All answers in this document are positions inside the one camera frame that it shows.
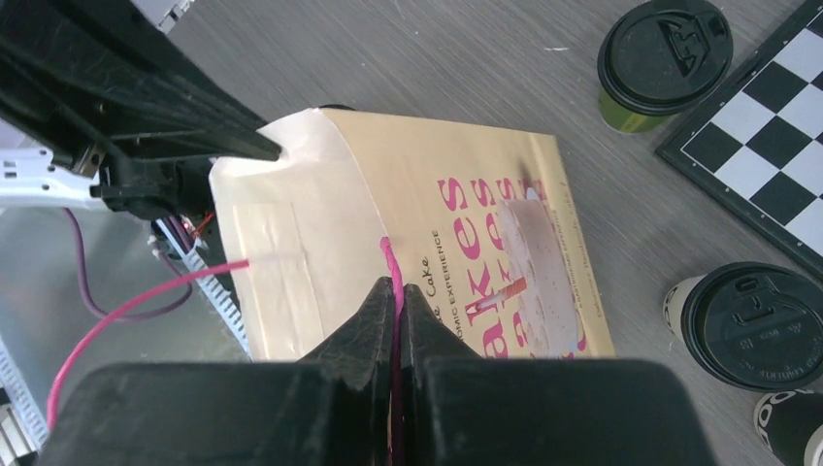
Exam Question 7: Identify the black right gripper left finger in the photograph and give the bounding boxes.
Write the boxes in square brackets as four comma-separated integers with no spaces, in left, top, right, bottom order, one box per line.
[38,278,395,465]

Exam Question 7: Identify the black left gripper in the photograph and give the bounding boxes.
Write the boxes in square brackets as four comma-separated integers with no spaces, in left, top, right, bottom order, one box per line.
[1,0,281,221]

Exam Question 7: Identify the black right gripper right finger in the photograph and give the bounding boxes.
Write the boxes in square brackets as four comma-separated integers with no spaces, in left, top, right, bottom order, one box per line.
[398,284,715,465]

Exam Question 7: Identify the paper gift bag pink handles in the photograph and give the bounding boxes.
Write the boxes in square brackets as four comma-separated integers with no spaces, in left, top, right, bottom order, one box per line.
[46,108,617,466]

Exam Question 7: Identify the white paper cup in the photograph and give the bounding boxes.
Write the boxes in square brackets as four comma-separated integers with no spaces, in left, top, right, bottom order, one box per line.
[663,274,707,348]

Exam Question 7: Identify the stack of paper cups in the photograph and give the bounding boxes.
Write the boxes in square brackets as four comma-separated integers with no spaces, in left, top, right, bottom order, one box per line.
[753,389,823,466]

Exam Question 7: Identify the green paper cup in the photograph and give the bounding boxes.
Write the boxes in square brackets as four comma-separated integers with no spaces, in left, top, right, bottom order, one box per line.
[598,87,671,134]

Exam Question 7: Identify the black coffee cup lid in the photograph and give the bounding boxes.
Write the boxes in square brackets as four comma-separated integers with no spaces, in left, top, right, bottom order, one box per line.
[597,0,734,117]

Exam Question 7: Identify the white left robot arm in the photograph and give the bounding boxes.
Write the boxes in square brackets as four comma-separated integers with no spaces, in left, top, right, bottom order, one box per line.
[1,1,281,221]

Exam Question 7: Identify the black white chessboard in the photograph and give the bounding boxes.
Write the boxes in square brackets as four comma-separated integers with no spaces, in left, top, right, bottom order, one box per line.
[655,1,822,278]

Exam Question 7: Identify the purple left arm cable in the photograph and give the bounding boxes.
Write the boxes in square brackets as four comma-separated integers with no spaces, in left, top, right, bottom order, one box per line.
[62,207,194,323]

